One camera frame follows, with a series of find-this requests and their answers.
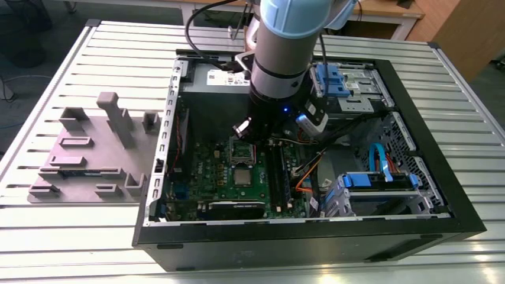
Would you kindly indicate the black PC case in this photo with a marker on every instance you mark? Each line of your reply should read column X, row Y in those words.
column 277, row 251

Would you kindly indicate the grey metal drive cage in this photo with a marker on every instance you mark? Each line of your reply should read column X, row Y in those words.
column 355, row 105

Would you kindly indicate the hard disk in blue carrier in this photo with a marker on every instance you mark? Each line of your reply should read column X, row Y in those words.
column 358, row 181

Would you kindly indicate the blue drive bay latch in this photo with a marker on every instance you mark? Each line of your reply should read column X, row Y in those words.
column 335, row 83

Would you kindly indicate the green RAM stick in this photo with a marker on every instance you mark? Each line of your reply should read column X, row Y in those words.
column 81, row 173

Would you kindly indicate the green motherboard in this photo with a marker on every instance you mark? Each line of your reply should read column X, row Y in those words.
column 206, row 192

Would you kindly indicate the grey metal disk bay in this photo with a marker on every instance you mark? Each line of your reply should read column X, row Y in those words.
column 388, row 196

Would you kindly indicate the black chair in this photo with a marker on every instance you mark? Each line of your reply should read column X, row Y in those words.
column 23, row 29

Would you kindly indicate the wooden desk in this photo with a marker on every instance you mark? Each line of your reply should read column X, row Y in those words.
column 395, row 10

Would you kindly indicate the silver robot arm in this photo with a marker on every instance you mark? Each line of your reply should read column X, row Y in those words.
column 281, row 59

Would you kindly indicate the thin locking lever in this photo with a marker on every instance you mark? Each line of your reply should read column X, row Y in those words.
column 257, row 154

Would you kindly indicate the grey parts rack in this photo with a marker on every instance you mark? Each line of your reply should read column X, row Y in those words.
column 103, row 165

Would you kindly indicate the wooden cabinet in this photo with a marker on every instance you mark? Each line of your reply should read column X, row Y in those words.
column 474, row 29

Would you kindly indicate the black graphics card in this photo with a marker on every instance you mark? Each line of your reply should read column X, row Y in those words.
column 237, row 209

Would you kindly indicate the black RAM slot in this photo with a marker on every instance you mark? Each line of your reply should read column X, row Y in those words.
column 270, row 174

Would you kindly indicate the grey power supply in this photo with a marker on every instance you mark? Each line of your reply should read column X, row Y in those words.
column 214, row 103

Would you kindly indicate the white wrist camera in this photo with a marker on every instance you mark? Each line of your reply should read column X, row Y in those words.
column 314, row 118

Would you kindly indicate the blue expansion slot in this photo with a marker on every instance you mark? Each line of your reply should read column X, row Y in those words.
column 182, row 192

